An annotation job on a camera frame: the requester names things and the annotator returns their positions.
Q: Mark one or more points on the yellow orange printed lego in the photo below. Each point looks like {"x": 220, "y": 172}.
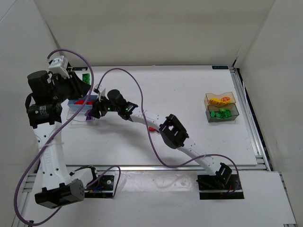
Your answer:
{"x": 225, "y": 100}

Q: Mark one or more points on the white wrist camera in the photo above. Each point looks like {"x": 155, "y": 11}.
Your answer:
{"x": 100, "y": 91}
{"x": 59, "y": 66}

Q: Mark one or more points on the blue label sticker right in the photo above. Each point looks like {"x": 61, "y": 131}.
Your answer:
{"x": 220, "y": 67}

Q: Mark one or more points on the red rounded lego brick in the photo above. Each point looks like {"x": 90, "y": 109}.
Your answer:
{"x": 79, "y": 102}

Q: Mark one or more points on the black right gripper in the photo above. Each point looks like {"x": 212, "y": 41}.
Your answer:
{"x": 102, "y": 108}

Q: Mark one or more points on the blue label sticker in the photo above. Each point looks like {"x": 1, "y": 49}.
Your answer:
{"x": 220, "y": 67}
{"x": 79, "y": 68}

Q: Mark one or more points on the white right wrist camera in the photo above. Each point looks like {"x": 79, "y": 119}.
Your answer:
{"x": 100, "y": 91}

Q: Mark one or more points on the blue label sticker left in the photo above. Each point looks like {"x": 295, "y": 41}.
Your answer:
{"x": 79, "y": 68}

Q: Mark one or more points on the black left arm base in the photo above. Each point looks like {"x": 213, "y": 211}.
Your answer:
{"x": 102, "y": 189}

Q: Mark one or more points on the green lego plate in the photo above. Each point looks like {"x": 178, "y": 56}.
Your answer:
{"x": 86, "y": 78}

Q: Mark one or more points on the grey translucent container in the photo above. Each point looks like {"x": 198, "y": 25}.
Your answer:
{"x": 232, "y": 108}

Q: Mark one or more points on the clear plastic container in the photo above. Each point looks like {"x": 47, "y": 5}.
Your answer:
{"x": 80, "y": 121}

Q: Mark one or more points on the small green lego brick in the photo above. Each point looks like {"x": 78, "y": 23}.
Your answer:
{"x": 213, "y": 114}

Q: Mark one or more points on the green stepped lego block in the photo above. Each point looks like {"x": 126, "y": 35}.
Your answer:
{"x": 226, "y": 112}

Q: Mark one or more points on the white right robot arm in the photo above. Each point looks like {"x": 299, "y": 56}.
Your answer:
{"x": 173, "y": 133}

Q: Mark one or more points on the blue plastic container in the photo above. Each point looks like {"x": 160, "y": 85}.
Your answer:
{"x": 74, "y": 107}

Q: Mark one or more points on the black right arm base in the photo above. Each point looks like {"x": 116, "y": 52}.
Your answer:
{"x": 209, "y": 191}

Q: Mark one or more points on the orange translucent container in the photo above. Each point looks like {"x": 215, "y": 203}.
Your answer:
{"x": 208, "y": 96}

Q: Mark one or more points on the yellow black striped lego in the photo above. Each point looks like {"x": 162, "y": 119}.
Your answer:
{"x": 215, "y": 101}

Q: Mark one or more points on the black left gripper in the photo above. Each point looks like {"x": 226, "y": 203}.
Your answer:
{"x": 77, "y": 83}

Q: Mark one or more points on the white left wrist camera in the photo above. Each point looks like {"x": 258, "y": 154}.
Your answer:
{"x": 59, "y": 66}

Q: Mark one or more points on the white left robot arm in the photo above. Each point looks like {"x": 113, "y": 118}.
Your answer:
{"x": 44, "y": 108}

